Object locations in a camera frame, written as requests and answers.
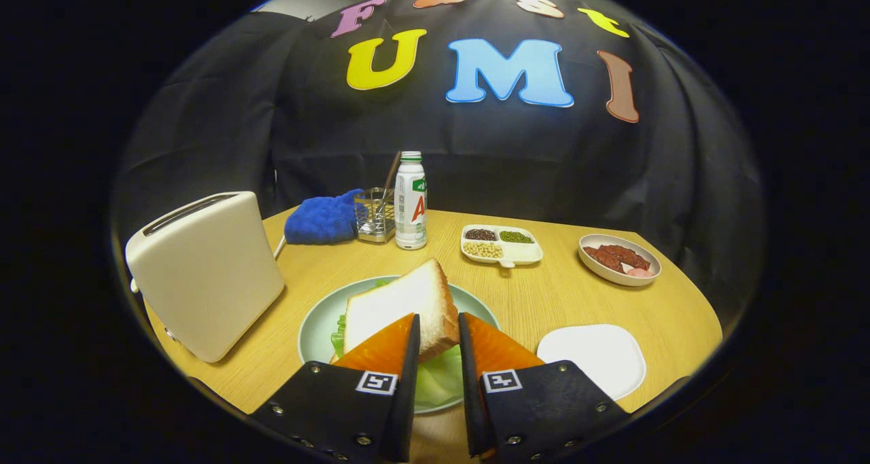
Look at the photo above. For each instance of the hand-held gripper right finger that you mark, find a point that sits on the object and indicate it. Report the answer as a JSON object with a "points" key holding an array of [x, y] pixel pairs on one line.
{"points": [[469, 396]]}

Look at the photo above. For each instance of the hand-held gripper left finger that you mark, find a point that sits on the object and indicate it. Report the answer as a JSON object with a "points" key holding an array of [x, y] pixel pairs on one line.
{"points": [[406, 396]]}

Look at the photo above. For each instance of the green lettuce leaf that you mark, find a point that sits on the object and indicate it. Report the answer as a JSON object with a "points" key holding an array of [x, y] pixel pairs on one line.
{"points": [[438, 382]]}

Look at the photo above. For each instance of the toasted bread slice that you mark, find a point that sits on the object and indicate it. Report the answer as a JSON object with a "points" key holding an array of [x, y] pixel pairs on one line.
{"points": [[401, 301]]}

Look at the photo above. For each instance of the light green plate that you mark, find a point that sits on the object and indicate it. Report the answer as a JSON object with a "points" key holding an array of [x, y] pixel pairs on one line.
{"points": [[319, 328]]}

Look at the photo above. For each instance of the white flat plate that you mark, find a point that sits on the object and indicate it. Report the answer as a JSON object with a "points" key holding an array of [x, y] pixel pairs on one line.
{"points": [[591, 359]]}

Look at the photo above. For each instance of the pile of yellow beans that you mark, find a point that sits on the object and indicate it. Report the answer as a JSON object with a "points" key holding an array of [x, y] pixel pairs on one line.
{"points": [[482, 249]]}

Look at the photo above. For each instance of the white divided dish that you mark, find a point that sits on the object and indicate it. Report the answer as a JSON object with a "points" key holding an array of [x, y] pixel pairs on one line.
{"points": [[523, 252]]}

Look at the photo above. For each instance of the pile of dark beans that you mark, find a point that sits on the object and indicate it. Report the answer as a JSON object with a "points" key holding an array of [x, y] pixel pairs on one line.
{"points": [[480, 234]]}

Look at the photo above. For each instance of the pile of green beans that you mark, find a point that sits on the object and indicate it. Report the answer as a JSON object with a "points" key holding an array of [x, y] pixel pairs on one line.
{"points": [[516, 237]]}

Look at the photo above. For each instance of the white bowl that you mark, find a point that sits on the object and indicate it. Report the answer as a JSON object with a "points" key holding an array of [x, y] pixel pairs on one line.
{"points": [[601, 270]]}

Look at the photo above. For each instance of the white drink bottle green cap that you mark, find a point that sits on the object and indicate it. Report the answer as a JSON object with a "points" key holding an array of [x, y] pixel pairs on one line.
{"points": [[410, 206]]}

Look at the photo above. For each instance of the blue oven mitt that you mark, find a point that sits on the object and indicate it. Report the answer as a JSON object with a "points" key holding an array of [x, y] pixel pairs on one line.
{"points": [[323, 219]]}

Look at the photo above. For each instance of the red meat slices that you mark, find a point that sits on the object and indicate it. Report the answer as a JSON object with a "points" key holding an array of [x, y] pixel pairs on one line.
{"points": [[615, 255]]}

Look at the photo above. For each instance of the brown wooden stick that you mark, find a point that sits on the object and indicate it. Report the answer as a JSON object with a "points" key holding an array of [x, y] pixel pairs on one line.
{"points": [[391, 172]]}

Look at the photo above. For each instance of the white toaster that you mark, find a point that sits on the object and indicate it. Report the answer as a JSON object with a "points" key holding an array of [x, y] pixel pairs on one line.
{"points": [[204, 280]]}

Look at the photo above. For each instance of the black backdrop cloth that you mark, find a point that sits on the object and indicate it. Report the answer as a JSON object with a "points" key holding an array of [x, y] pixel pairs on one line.
{"points": [[544, 165]]}

